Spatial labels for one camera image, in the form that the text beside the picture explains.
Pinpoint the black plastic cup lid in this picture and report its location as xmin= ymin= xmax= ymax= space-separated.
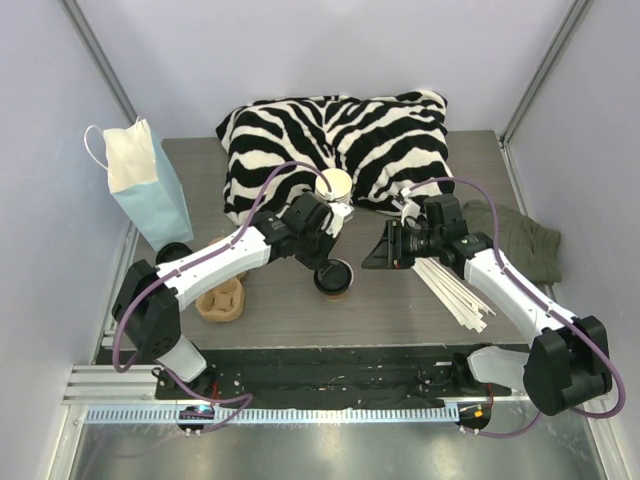
xmin=313 ymin=259 xmax=354 ymax=295

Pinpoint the brown paper cup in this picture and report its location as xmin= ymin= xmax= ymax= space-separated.
xmin=325 ymin=289 xmax=348 ymax=301

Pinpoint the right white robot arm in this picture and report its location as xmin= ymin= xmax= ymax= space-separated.
xmin=362 ymin=194 xmax=612 ymax=416

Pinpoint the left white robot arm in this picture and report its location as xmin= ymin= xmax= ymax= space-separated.
xmin=112 ymin=192 xmax=353 ymax=399

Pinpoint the stack of paper cups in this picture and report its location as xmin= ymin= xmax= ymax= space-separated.
xmin=314 ymin=168 xmax=353 ymax=204

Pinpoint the bundle of white wrapped straws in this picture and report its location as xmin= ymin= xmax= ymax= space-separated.
xmin=412 ymin=258 xmax=495 ymax=333

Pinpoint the zebra print pillow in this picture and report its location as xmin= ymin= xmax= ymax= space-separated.
xmin=216 ymin=90 xmax=455 ymax=225

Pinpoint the brown cardboard cup carrier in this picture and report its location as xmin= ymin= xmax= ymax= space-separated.
xmin=194 ymin=237 xmax=249 ymax=324

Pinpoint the olive green cloth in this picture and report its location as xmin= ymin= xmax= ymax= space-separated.
xmin=462 ymin=199 xmax=562 ymax=286

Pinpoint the stack of black lids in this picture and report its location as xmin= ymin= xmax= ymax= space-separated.
xmin=155 ymin=242 xmax=193 ymax=265

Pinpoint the light blue paper bag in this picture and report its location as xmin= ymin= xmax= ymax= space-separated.
xmin=83 ymin=117 xmax=194 ymax=251

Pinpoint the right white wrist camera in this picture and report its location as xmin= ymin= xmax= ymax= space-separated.
xmin=392 ymin=187 xmax=421 ymax=227

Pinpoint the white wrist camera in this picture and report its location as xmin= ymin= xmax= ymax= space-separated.
xmin=324 ymin=202 xmax=354 ymax=238
xmin=392 ymin=187 xmax=421 ymax=227

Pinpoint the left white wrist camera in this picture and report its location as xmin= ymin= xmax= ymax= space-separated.
xmin=324 ymin=202 xmax=354 ymax=238

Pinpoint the white slotted cable duct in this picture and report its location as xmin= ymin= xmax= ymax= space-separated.
xmin=84 ymin=404 xmax=459 ymax=425

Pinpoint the aluminium frame rail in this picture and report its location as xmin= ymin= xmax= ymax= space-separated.
xmin=64 ymin=360 xmax=521 ymax=410

